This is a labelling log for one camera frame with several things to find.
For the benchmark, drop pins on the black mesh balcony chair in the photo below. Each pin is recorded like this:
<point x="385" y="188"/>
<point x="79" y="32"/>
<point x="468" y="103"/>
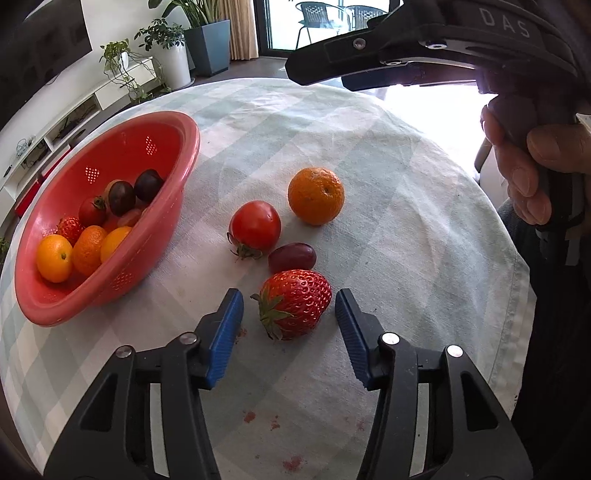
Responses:
<point x="318" y="18"/>
<point x="367" y="14"/>

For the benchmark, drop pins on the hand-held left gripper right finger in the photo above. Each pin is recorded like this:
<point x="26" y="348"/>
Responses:
<point x="353" y="341"/>

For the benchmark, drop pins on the white television cabinet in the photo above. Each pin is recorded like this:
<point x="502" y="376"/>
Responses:
<point x="69" y="124"/>

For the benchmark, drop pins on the beige curtain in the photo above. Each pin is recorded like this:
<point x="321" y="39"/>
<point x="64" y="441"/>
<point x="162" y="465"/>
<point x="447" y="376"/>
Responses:
<point x="242" y="30"/>

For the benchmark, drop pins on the person's dark clothing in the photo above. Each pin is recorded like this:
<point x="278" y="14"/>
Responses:
<point x="563" y="346"/>

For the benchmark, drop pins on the smooth round orange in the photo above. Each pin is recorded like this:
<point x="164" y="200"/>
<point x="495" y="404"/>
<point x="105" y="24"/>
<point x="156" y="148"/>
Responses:
<point x="54" y="258"/>
<point x="115" y="242"/>

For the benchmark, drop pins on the black outdoor chairs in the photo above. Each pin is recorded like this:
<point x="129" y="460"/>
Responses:
<point x="277" y="23"/>

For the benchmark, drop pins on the small rough mandarin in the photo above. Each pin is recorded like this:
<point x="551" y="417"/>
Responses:
<point x="87" y="254"/>

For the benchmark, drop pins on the large-leaf plant in blue pot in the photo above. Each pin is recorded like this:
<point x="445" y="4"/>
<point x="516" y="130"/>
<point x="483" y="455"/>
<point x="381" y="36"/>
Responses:
<point x="207" y="48"/>

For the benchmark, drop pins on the wall television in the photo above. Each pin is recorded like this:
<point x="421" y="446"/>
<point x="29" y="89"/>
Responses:
<point x="55" y="41"/>

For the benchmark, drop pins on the person's right hand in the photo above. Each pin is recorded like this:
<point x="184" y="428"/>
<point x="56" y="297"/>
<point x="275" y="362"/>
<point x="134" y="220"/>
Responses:
<point x="517" y="170"/>

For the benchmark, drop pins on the red plastic colander bowl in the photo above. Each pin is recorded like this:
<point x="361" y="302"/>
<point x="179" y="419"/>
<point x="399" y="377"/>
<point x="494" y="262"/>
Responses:
<point x="55" y="304"/>

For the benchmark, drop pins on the checked tablecloth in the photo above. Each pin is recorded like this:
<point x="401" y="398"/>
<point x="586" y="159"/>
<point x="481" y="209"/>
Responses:
<point x="415" y="230"/>

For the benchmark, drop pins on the trailing plant in white pot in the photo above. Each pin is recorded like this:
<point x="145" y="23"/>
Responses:
<point x="123" y="60"/>

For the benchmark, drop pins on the red storage box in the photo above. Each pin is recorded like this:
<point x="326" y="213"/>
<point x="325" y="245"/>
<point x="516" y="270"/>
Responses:
<point x="28" y="199"/>

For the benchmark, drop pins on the large rough mandarin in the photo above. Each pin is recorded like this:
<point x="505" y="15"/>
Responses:
<point x="316" y="196"/>

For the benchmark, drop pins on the red tomato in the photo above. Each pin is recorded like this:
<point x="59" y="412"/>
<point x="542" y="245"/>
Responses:
<point x="255" y="227"/>
<point x="90" y="213"/>

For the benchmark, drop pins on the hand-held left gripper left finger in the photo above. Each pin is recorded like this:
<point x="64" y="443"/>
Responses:
<point x="226" y="337"/>

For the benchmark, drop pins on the red grape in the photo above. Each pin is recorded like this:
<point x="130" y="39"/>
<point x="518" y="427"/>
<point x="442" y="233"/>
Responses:
<point x="292" y="257"/>

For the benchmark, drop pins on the large red strawberry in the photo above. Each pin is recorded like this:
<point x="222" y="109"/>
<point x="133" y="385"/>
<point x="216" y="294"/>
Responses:
<point x="298" y="302"/>

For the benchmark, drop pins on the bushy plant in tall white pot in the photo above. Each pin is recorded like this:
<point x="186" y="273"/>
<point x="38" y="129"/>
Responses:
<point x="173" y="64"/>

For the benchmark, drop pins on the dark purple grape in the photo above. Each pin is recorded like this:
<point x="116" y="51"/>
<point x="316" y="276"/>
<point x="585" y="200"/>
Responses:
<point x="148" y="184"/>
<point x="122" y="198"/>

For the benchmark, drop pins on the yellowish lychee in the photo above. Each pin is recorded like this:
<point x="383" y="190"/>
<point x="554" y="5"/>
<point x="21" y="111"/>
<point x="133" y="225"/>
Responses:
<point x="109" y="188"/>

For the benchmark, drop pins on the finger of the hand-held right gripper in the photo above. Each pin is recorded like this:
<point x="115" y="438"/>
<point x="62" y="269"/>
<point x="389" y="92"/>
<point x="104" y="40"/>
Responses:
<point x="369" y="81"/>
<point x="332" y="57"/>

